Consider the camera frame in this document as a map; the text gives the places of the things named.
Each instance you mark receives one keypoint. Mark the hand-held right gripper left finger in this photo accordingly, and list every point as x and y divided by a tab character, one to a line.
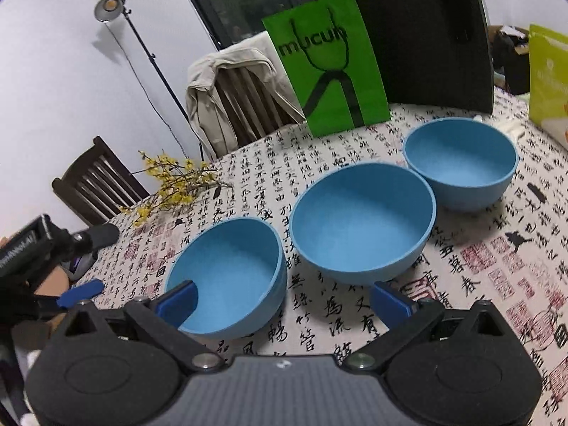
182	301

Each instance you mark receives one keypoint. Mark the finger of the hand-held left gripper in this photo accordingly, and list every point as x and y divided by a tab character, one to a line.
95	236
82	293

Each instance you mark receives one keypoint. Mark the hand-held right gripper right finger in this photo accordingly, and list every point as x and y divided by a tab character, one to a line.
388	301

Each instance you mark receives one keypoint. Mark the blue bowl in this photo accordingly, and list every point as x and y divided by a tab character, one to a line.
364	230
230	275
461	164

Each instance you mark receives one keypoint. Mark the grey and purple cloth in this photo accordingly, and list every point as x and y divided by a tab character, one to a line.
82	266

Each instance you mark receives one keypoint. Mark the dark wooden chair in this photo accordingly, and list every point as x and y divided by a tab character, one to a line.
97	182

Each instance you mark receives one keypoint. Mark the yellow flower branch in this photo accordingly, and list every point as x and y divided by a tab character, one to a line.
177	182

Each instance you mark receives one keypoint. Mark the calligraphy printed tablecloth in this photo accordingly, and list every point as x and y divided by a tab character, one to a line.
488	253

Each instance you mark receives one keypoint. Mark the beige jacket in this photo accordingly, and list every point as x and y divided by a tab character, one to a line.
208	80

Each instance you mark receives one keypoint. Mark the green paper bag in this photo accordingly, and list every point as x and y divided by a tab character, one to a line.
333	115

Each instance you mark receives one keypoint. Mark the wooden chair under jacket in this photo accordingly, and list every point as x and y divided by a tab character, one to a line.
253	102

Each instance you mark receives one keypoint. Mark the white glove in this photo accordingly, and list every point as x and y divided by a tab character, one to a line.
514	132

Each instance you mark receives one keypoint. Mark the studio lamp on stand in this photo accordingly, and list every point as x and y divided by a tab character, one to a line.
108	5

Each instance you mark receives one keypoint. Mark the black paper bag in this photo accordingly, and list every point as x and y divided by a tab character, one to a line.
421	44

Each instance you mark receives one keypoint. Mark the yellow-green snack box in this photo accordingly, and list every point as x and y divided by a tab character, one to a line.
548	84

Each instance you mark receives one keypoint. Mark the dark framed glass door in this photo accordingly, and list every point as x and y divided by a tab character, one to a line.
248	0

